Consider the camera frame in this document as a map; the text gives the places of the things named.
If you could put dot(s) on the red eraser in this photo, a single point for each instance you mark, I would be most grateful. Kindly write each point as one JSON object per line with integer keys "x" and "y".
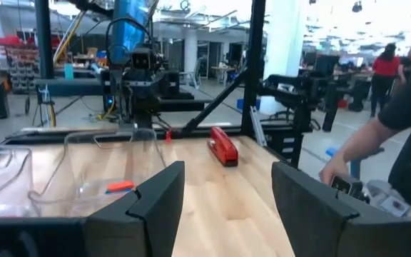
{"x": 120, "y": 185}

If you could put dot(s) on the shelf with red bins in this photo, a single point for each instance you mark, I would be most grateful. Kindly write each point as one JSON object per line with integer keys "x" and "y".
{"x": 18, "y": 60}

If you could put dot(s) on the red stapler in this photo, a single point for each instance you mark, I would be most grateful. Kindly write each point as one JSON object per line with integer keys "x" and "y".
{"x": 223, "y": 146}

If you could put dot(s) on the white building pillar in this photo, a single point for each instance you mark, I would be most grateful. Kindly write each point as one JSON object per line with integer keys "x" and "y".
{"x": 284, "y": 53}

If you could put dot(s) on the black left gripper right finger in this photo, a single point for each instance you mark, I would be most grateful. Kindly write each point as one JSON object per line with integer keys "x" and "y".
{"x": 334, "y": 232}

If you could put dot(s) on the blue floor bin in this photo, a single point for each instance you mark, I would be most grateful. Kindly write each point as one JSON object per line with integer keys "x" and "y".
{"x": 243, "y": 104}

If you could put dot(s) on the blue eraser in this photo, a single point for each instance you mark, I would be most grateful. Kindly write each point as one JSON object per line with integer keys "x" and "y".
{"x": 114, "y": 192}

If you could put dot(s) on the clear plastic bin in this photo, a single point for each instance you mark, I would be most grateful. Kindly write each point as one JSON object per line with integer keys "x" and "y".
{"x": 2, "y": 178}
{"x": 84, "y": 167}

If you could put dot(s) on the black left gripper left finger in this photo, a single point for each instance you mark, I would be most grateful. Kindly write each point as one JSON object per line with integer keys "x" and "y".
{"x": 127, "y": 228}

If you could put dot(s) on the dark grey desk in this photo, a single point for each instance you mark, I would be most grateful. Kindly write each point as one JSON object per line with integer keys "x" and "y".
{"x": 77, "y": 85}

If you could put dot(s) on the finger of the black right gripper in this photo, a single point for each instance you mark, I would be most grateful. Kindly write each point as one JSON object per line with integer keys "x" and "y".
{"x": 115, "y": 89}
{"x": 173, "y": 84}

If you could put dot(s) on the teal box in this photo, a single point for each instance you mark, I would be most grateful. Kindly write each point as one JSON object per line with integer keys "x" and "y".
{"x": 68, "y": 71}

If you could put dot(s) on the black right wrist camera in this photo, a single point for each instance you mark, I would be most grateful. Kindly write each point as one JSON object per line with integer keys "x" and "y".
{"x": 141, "y": 59}

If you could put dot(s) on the red tag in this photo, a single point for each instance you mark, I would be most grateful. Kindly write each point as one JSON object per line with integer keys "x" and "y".
{"x": 168, "y": 136}

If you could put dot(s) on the small black stereo camera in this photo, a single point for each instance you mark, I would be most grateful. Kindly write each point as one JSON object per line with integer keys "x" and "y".
{"x": 348, "y": 185}

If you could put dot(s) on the person's hand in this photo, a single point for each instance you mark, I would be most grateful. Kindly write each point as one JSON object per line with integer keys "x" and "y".
{"x": 334, "y": 171}

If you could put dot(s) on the black aluminium table frame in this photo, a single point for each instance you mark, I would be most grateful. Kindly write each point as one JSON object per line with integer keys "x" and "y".
{"x": 253, "y": 64}

